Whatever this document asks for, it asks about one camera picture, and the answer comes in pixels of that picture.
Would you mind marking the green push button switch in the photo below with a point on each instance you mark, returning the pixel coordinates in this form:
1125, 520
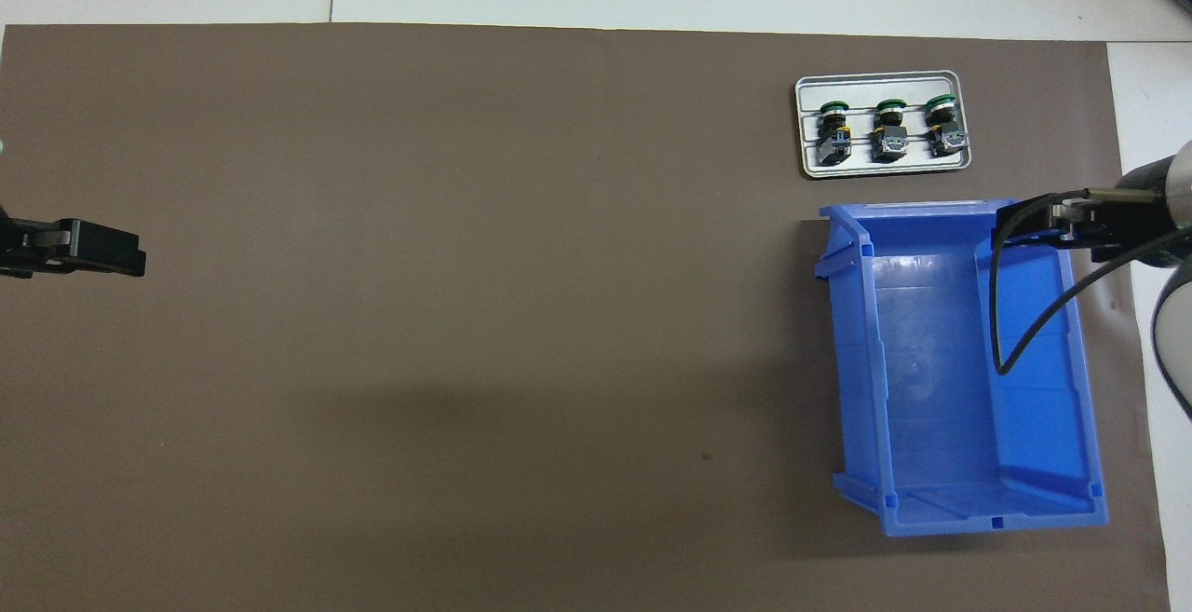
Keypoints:
948, 137
833, 142
889, 139

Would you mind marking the grey metal tray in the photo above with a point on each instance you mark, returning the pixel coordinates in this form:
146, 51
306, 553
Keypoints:
866, 90

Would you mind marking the blue plastic storage bin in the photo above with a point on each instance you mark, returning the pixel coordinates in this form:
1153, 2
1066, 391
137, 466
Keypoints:
931, 388

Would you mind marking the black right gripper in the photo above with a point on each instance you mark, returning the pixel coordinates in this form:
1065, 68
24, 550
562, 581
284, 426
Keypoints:
1141, 216

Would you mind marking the brown table mat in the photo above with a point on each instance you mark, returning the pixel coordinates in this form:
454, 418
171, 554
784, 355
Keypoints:
466, 221

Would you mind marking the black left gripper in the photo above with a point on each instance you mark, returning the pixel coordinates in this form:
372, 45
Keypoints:
23, 249

